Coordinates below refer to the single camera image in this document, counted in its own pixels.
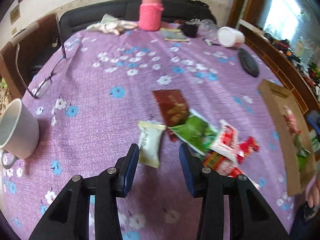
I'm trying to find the small black cup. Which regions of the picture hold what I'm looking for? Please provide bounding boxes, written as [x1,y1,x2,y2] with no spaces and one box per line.
[179,19,200,38]

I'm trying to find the purple floral tablecloth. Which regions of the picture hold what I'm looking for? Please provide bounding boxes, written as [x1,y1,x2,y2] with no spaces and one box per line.
[1,30,304,239]

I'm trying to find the black sofa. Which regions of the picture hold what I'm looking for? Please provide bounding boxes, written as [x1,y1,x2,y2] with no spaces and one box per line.
[60,0,217,37]

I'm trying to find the white green snack packet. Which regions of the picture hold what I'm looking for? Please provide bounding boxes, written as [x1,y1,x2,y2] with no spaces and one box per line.
[138,121,166,168]

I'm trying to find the brown chair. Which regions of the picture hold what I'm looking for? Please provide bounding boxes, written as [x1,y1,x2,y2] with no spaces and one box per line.
[1,13,61,98]

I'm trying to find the pink marshmallow packet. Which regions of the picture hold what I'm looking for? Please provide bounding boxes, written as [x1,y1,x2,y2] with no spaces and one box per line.
[283,106,301,134]

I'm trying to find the white cloth gloves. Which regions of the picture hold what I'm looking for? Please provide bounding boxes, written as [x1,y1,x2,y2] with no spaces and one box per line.
[86,14,138,36]

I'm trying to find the folded notebook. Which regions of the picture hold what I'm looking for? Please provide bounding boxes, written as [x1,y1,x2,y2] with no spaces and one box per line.
[160,28,189,42]

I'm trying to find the small green snack packet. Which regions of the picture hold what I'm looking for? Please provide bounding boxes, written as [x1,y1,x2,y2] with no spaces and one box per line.
[169,109,219,156]

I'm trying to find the eyeglasses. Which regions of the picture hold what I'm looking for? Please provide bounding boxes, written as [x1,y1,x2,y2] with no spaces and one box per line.
[11,13,66,99]

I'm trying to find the black glasses case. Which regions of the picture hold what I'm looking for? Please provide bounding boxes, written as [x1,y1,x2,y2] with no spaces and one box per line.
[238,48,260,77]

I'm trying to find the cardboard tray box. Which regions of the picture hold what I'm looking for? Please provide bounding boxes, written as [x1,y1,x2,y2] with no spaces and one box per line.
[258,79,316,196]

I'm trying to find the person right hand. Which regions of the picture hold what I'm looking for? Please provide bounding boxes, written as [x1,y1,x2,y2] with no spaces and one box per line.
[307,174,320,208]

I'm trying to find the white plastic jar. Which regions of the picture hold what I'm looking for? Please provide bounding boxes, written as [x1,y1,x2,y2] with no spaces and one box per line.
[217,27,245,48]

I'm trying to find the pink knitted thermos bottle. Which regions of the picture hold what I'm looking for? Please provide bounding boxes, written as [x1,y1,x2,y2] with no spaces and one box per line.
[138,0,164,31]

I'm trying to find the clear glass jar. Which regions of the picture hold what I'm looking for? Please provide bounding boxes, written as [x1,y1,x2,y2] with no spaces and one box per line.
[199,19,220,43]

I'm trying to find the brown wooden cabinet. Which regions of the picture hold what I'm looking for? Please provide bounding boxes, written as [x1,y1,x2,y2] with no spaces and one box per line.
[227,0,319,114]

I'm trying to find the white ceramic mug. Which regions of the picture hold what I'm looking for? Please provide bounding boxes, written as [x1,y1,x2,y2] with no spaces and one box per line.
[1,98,40,169]

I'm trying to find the large green snack packet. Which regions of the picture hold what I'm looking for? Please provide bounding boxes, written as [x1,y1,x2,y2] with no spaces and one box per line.
[293,133,310,172]

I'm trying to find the white red sachet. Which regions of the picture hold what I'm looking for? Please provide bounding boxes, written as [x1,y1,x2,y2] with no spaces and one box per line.
[210,119,238,164]

